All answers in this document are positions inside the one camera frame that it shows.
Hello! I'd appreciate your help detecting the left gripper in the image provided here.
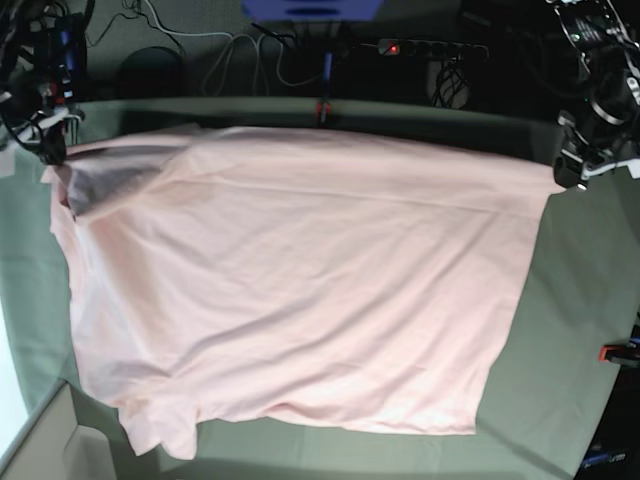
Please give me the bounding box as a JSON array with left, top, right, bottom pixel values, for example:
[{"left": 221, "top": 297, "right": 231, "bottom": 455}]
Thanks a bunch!
[{"left": 552, "top": 112, "right": 639, "bottom": 190}]

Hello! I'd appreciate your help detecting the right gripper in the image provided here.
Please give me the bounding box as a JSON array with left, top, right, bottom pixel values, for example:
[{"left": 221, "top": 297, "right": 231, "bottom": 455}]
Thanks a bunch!
[{"left": 1, "top": 89, "right": 83, "bottom": 175}]

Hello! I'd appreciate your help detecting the pink t-shirt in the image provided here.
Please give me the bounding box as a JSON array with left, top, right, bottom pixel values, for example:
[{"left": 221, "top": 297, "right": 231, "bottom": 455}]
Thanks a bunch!
[{"left": 42, "top": 127, "right": 559, "bottom": 460}]

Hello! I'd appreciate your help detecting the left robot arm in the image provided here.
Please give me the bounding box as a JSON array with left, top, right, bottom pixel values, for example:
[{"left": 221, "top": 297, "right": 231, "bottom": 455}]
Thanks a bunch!
[{"left": 550, "top": 1, "right": 639, "bottom": 189}]

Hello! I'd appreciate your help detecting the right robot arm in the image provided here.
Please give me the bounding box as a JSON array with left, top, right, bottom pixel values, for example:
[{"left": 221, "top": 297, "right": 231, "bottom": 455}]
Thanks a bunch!
[{"left": 1, "top": 1, "right": 96, "bottom": 177}]

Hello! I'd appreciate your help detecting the black round base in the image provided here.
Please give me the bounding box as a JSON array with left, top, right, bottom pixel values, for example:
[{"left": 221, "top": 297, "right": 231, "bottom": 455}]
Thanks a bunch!
[{"left": 114, "top": 46, "right": 184, "bottom": 99}]

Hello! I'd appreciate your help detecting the red side clamp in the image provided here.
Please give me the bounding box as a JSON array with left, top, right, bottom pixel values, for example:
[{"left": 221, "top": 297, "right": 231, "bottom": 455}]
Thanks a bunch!
[{"left": 599, "top": 343, "right": 640, "bottom": 369}]

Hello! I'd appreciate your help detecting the white power strip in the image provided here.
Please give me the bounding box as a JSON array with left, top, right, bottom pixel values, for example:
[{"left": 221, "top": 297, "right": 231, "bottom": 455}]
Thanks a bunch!
[{"left": 376, "top": 39, "right": 489, "bottom": 62}]

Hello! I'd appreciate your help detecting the blue box top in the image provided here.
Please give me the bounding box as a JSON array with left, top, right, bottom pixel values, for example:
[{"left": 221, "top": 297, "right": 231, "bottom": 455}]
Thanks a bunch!
[{"left": 242, "top": 0, "right": 383, "bottom": 21}]

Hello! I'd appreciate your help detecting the red table clamp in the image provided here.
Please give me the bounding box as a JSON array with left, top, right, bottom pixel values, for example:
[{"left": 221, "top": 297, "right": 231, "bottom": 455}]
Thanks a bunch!
[{"left": 316, "top": 100, "right": 331, "bottom": 128}]

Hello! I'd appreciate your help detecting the white cable on floor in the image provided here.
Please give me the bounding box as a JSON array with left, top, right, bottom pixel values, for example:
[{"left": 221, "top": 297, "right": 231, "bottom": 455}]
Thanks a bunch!
[{"left": 119, "top": 0, "right": 326, "bottom": 96}]

